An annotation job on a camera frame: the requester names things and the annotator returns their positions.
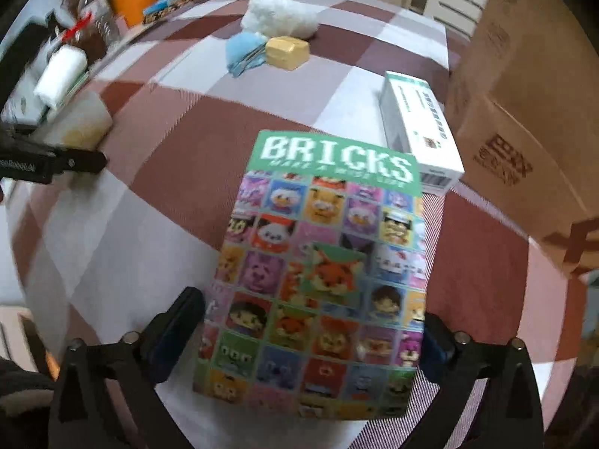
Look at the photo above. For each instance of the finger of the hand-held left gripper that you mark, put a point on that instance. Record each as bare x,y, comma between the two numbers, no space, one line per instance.
18,135
77,161

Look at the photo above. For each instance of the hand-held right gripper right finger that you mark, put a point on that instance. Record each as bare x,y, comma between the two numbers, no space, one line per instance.
433,351

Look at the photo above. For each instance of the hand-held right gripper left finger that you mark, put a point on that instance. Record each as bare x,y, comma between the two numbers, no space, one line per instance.
173,336

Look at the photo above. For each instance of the colourful toy brick box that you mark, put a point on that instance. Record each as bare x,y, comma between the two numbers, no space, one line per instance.
318,266

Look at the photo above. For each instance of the white medicine box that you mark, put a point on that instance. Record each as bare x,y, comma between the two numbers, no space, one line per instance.
416,117

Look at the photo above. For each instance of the yellow block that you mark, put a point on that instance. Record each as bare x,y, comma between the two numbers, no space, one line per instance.
285,51

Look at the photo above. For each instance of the white plush toy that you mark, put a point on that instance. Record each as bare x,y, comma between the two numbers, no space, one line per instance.
281,11

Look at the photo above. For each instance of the brown cardboard box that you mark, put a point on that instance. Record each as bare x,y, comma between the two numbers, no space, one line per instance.
529,103

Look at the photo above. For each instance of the white tissue pack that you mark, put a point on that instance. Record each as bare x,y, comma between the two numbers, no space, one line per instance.
61,75

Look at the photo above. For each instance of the red-capped bottle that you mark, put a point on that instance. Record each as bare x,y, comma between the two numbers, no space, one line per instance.
77,25

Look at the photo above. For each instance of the orange canister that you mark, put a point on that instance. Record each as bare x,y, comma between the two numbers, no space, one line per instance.
133,0

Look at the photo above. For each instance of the blue tissue box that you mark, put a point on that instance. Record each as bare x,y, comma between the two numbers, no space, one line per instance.
159,8

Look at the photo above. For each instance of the blue fluffy pouch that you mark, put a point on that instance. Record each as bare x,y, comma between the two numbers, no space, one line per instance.
243,51

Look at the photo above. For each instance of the white slatted chair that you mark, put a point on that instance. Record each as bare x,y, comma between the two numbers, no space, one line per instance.
456,2

